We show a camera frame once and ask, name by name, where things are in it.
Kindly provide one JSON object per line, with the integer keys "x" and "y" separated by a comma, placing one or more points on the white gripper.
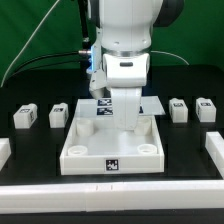
{"x": 124, "y": 77}

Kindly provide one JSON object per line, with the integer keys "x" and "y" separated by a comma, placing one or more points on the white square tabletop tray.
{"x": 95, "y": 146}

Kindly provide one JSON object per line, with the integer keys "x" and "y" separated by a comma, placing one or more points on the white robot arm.
{"x": 124, "y": 27}

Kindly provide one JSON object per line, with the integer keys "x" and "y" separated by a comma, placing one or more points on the marker sheet with tags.
{"x": 89, "y": 108}

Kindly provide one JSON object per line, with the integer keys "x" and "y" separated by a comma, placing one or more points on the green backdrop cloth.
{"x": 30, "y": 28}

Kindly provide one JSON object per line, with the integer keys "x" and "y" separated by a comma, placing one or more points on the white right fence block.
{"x": 214, "y": 144}

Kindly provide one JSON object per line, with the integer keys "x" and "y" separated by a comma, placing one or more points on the white fence block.
{"x": 214, "y": 144}
{"x": 5, "y": 151}

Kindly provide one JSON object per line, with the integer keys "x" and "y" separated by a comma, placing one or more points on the white left fence block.
{"x": 5, "y": 151}

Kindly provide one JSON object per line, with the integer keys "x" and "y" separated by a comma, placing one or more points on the white front fence bar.
{"x": 112, "y": 196}

